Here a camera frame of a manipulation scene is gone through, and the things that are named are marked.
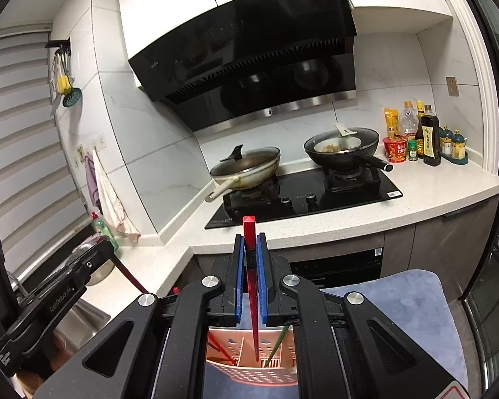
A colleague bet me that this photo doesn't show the person's left hand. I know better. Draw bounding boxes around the person's left hand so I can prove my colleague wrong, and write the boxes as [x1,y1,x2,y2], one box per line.
[16,366,53,399]

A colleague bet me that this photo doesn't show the beige wok with glass lid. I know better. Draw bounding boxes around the beige wok with glass lid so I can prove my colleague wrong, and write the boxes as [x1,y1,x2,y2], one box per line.
[205,145,282,203]

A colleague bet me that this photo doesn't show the clear plastic bottle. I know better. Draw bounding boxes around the clear plastic bottle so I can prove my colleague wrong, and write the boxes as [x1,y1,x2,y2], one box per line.
[399,100,417,136]

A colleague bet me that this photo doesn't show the grey base cabinet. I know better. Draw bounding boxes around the grey base cabinet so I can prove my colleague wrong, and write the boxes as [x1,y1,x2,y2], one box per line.
[191,193,499,300]

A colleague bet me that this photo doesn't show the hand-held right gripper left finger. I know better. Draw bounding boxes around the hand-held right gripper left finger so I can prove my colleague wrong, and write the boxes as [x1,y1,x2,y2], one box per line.
[33,234,247,399]

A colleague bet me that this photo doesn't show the green chopstick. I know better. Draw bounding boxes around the green chopstick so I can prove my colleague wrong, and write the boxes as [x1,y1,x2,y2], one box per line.
[266,327,287,366]
[262,338,280,370]

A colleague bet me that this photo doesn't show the black built-in appliance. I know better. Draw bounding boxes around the black built-in appliance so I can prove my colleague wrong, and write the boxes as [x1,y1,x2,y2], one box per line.
[289,246,385,289]

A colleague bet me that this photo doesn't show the green slotted skimmer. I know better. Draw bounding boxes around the green slotted skimmer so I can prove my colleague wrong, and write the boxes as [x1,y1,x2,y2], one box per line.
[62,87,83,108]

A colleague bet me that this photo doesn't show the yellow packet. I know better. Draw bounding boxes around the yellow packet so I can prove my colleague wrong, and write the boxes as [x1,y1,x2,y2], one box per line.
[383,107,401,139]

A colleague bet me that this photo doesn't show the steel colander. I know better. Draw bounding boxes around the steel colander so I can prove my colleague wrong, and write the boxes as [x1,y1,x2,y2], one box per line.
[71,235,119,287]

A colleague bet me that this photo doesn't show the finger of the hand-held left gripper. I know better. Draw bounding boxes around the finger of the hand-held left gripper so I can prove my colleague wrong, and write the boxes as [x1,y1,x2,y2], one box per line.
[64,236,115,287]

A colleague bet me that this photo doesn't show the purple cloth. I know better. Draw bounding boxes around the purple cloth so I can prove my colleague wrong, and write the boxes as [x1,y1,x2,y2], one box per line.
[84,153,102,208]

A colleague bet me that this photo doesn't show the white kitchen counter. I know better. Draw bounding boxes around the white kitchen counter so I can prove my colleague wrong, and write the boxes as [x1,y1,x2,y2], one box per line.
[116,156,499,300]

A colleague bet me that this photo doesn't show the black gas stove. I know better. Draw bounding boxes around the black gas stove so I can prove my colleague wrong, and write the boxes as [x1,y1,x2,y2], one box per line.
[205,166,404,230]

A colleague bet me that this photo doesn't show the green condiment jar set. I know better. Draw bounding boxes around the green condiment jar set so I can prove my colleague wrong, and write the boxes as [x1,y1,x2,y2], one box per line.
[438,125,470,164]

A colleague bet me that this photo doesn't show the yellow-capped oil bottle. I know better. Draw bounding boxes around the yellow-capped oil bottle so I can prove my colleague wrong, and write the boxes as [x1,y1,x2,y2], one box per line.
[415,100,425,146]

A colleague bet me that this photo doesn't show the black wok with lid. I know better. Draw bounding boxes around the black wok with lid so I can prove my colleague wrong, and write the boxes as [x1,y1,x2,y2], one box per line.
[303,122,394,173]

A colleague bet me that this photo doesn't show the red instant noodle cup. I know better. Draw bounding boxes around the red instant noodle cup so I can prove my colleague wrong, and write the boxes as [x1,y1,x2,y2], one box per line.
[383,136,408,164]

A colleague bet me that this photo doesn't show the white towel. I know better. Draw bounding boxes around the white towel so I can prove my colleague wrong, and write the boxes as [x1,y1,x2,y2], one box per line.
[91,147,141,245]

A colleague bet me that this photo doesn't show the steel sink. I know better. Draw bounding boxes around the steel sink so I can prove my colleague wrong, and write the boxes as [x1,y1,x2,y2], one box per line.
[52,297,112,352]

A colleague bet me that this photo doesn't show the white window blinds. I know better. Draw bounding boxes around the white window blinds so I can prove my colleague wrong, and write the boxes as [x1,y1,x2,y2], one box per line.
[0,29,94,300]

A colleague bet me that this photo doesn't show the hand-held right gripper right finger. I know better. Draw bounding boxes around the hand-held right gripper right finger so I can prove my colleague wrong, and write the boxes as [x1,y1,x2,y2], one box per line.
[255,233,470,399]

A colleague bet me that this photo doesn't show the blue fleece mat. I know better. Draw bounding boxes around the blue fleece mat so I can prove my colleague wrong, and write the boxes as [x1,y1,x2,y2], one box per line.
[202,269,470,399]

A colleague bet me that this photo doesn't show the pink perforated utensil holder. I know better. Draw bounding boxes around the pink perforated utensil holder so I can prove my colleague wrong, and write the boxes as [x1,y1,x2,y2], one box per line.
[204,326,302,387]

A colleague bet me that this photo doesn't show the black range hood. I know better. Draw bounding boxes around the black range hood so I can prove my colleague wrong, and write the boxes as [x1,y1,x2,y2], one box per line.
[127,0,357,132]

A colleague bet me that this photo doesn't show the green dish soap bottle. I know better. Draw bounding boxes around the green dish soap bottle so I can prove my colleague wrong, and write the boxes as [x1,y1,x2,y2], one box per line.
[90,212,120,254]

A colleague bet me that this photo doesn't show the white wall cabinet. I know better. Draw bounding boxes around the white wall cabinet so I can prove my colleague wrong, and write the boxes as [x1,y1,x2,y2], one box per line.
[117,0,454,90]

